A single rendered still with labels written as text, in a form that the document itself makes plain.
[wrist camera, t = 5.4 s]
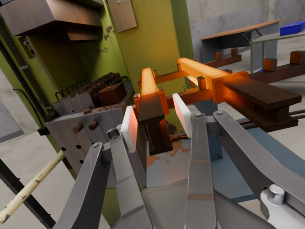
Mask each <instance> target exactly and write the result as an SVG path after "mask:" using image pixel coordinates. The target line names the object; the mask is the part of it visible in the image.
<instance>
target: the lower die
mask: <svg viewBox="0 0 305 229"><path fill-rule="evenodd" d="M110 75H111V76H112V79H113V81H115V80H114V76H113V74H110ZM114 75H115V78H116V79H117V78H121V77H120V74H119V73H115V74H114ZM107 77H108V75H107ZM108 78H109V81H110V82H111V83H112V80H111V77H108ZM98 79H99V78H98ZM98 79H96V80H98ZM104 79H105V80H106V83H107V85H109V82H108V79H107V78H105V77H104ZM96 80H95V81H96ZM100 81H101V82H102V84H103V87H104V88H105V87H106V85H105V82H104V80H102V79H101V80H100ZM93 82H94V81H93ZM91 83H92V82H91ZM96 83H97V84H98V87H99V89H100V90H102V86H101V84H100V83H99V82H98V81H97V82H96ZM89 84H90V83H89ZM89 84H87V85H89ZM84 87H85V86H84ZM92 87H93V88H94V91H95V93H96V94H97V93H98V88H97V86H96V85H95V84H92ZM82 88H83V87H82ZM82 88H80V89H82ZM80 89H78V90H80ZM78 90H77V91H78ZM75 92H76V91H75ZM73 93H74V92H73ZM73 93H71V94H73ZM71 94H69V95H67V96H65V97H64V98H62V99H60V100H58V101H57V102H55V103H53V104H52V105H53V106H54V108H55V110H56V111H57V113H58V115H59V116H62V115H68V114H72V113H77V112H81V111H83V110H84V109H87V108H91V109H95V108H97V107H98V106H99V105H100V104H101V101H99V102H97V103H95V102H93V101H92V98H93V97H94V93H93V90H92V88H91V87H87V91H86V90H85V89H83V90H82V91H80V92H78V93H77V94H76V95H77V97H74V98H71V97H70V95H71ZM72 110H74V112H72Z"/></svg>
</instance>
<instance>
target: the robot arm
mask: <svg viewBox="0 0 305 229"><path fill-rule="evenodd" d="M172 96H173V101H174V105H175V110H176V114H177V115H178V117H179V119H180V122H181V124H182V126H183V128H184V130H185V132H186V134H187V136H188V138H191V160H190V161H189V166H188V178H187V179H182V180H178V181H176V182H174V183H172V184H170V185H168V186H165V187H149V188H145V189H141V187H140V184H139V182H138V179H137V176H136V174H135V171H134V168H133V165H132V162H131V160H130V157H129V155H128V152H129V153H134V152H135V151H136V139H137V128H138V122H137V119H136V116H135V113H134V111H133V108H132V106H128V107H127V109H126V112H125V116H124V119H123V124H120V125H118V126H117V127H116V128H112V129H110V130H108V131H107V132H106V134H107V137H108V139H109V142H107V143H105V144H102V142H97V143H94V144H93V145H92V146H91V147H90V149H89V151H88V154H87V156H86V158H85V160H84V163H83V165H82V167H81V170H80V172H79V174H78V176H77V179H76V181H75V183H74V185H73V188H72V190H71V192H70V195H69V197H68V199H67V201H66V204H65V206H64V208H63V211H62V213H61V215H60V218H59V220H58V221H57V222H56V224H55V225H54V227H53V228H52V229H98V227H99V222H100V217H101V212H102V207H103V201H104V196H105V191H106V187H107V182H108V176H109V171H110V166H111V161H112V160H113V164H114V169H115V174H116V179H117V182H116V189H117V194H118V201H119V207H120V212H121V214H120V215H119V217H118V218H117V219H116V221H115V222H114V224H113V225H112V227H111V228H110V229H305V178H303V177H301V176H300V175H298V174H296V173H295V172H293V171H291V170H289V169H288V168H286V167H284V166H283V165H282V164H281V163H280V162H279V161H278V160H277V159H276V158H275V157H274V156H272V155H271V154H270V153H269V152H268V151H267V150H266V149H265V148H264V147H263V146H262V145H261V144H260V143H259V142H258V141H257V140H256V139H255V138H254V137H252V136H251V135H250V134H249V133H248V132H247V131H246V130H245V129H244V128H243V127H242V126H241V125H240V124H239V123H238V122H237V121H236V120H235V119H234V118H233V117H231V116H230V115H229V114H228V113H227V112H226V111H223V110H219V111H215V112H214V113H213V116H205V114H204V113H201V112H200V111H199V110H198V109H197V108H196V107H195V106H193V105H190V106H186V105H185V104H184V102H183V101H182V99H181V98H180V96H179V95H178V94H177V93H175V94H173V95H172ZM212 134H215V135H216V137H217V139H218V140H219V142H220V143H221V145H222V146H223V148H224V150H225V151H226V152H227V154H228V155H229V157H230V158H231V160H232V162H233V163H234V165H235V166H236V168H237V169H238V171H239V172H240V174H241V175H242V177H243V178H244V180H245V181H246V183H247V184H248V186H249V187H250V189H251V190H252V192H253V194H254V195H255V196H256V197H257V199H258V200H259V201H260V210H261V212H262V214H263V215H264V217H265V218H266V219H267V221H266V220H264V219H263V218H261V217H259V216H258V215H256V214H254V213H253V212H251V211H249V210H248V209H246V208H244V207H243V206H241V205H239V204H238V203H236V202H234V201H233V200H231V199H229V198H228V197H226V196H224V195H223V194H221V193H219V192H218V191H216V190H214V184H213V176H212V165H211V157H210V149H209V140H208V135H212ZM127 150H128V152H127Z"/></svg>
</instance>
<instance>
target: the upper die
mask: <svg viewBox="0 0 305 229"><path fill-rule="evenodd" d="M0 14H1V16H2V17H3V19H4V21H5V23H6V24H7V26H8V28H9V29H10V31H11V33H12V35H13V36H52V34H51V32H50V31H51V30H53V29H56V28H59V27H61V26H64V25H66V26H76V27H85V28H94V29H98V28H100V27H102V26H103V25H102V23H101V20H100V17H99V15H98V11H97V9H96V8H94V7H91V6H88V5H85V4H82V3H80V2H77V1H74V0H14V1H12V2H10V3H8V4H5V5H4V6H1V7H0Z"/></svg>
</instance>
